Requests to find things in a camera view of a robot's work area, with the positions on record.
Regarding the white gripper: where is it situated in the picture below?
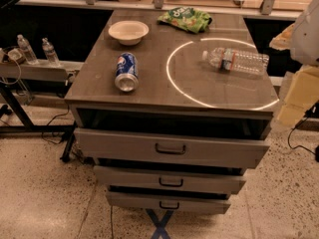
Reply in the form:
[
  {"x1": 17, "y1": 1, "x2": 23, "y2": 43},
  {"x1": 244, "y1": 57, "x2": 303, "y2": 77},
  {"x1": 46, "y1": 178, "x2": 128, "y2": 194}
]
[{"x1": 269, "y1": 0, "x2": 319, "y2": 127}]

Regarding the grey top drawer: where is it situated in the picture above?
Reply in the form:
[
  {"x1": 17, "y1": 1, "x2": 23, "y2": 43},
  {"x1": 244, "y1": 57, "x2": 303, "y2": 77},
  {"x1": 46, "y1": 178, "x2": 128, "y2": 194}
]
[{"x1": 75, "y1": 128, "x2": 269, "y2": 168}]

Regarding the grey drawer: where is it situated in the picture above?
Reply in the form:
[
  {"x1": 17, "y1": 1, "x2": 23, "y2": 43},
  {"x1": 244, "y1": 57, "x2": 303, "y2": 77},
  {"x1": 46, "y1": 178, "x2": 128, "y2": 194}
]
[
  {"x1": 94, "y1": 165, "x2": 245, "y2": 194},
  {"x1": 75, "y1": 128, "x2": 269, "y2": 168},
  {"x1": 107, "y1": 191, "x2": 230, "y2": 214}
]

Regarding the grey drawer cabinet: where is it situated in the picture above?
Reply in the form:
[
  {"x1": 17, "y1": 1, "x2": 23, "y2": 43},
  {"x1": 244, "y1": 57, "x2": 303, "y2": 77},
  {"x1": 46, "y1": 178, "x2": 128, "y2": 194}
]
[{"x1": 64, "y1": 8, "x2": 281, "y2": 171}]

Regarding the grey middle drawer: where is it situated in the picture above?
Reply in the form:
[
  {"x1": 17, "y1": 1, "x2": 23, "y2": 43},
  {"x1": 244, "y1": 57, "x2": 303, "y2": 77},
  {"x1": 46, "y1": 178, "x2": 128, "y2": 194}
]
[{"x1": 94, "y1": 165, "x2": 245, "y2": 194}]

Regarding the grey bottom drawer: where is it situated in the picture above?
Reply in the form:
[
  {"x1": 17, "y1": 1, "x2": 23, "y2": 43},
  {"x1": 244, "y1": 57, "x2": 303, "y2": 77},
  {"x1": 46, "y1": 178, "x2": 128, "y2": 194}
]
[{"x1": 107, "y1": 191, "x2": 230, "y2": 214}]

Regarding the clear plastic water bottle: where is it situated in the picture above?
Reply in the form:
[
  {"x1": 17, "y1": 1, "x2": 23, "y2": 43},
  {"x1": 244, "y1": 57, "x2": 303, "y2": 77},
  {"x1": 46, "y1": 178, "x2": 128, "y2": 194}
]
[{"x1": 202, "y1": 48, "x2": 269, "y2": 76}]

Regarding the green chip bag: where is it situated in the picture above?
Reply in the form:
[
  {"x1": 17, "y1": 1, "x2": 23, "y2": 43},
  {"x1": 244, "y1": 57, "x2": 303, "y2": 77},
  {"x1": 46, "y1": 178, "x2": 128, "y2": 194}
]
[{"x1": 158, "y1": 7, "x2": 212, "y2": 34}]

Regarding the blue pepsi can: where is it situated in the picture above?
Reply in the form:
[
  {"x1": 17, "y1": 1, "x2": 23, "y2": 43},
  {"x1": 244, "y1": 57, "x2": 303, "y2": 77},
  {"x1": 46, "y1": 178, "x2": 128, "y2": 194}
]
[{"x1": 115, "y1": 52, "x2": 139, "y2": 92}]

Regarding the white bowl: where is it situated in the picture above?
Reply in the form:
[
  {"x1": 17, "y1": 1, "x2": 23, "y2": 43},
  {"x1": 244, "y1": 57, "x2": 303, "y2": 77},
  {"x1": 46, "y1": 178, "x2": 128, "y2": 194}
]
[{"x1": 109, "y1": 21, "x2": 149, "y2": 46}]

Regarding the small water bottle right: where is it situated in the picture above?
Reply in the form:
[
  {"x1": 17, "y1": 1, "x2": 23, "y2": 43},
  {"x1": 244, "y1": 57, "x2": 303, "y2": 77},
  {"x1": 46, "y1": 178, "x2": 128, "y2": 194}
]
[{"x1": 42, "y1": 38, "x2": 61, "y2": 67}]

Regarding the small water bottle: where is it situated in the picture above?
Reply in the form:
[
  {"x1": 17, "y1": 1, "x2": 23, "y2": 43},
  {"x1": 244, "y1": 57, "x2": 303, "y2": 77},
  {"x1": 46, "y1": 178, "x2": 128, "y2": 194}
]
[
  {"x1": 42, "y1": 38, "x2": 61, "y2": 67},
  {"x1": 17, "y1": 34, "x2": 38, "y2": 65}
]

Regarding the grey side bench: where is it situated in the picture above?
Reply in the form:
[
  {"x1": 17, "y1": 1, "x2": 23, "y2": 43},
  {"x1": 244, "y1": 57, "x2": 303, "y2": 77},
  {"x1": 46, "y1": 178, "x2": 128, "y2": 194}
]
[{"x1": 0, "y1": 60, "x2": 83, "y2": 133}]

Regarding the small water bottle left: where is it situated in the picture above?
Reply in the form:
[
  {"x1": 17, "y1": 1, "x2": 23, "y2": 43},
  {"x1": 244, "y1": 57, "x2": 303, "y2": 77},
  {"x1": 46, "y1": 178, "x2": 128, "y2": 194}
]
[{"x1": 17, "y1": 34, "x2": 38, "y2": 65}]

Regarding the black floor cable right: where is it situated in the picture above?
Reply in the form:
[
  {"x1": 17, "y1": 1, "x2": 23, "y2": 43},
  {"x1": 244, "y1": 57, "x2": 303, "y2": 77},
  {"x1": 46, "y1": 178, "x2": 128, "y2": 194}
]
[{"x1": 287, "y1": 107, "x2": 319, "y2": 162}]

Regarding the black floor cable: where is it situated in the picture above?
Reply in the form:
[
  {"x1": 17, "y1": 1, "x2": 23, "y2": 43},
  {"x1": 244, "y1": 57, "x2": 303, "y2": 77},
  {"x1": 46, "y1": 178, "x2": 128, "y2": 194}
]
[
  {"x1": 40, "y1": 105, "x2": 73, "y2": 146},
  {"x1": 287, "y1": 107, "x2": 319, "y2": 162}
]

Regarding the black floor cable left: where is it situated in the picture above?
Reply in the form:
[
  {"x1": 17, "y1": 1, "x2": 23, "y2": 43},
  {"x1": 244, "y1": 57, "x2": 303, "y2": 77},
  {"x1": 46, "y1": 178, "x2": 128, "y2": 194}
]
[{"x1": 40, "y1": 105, "x2": 73, "y2": 146}]

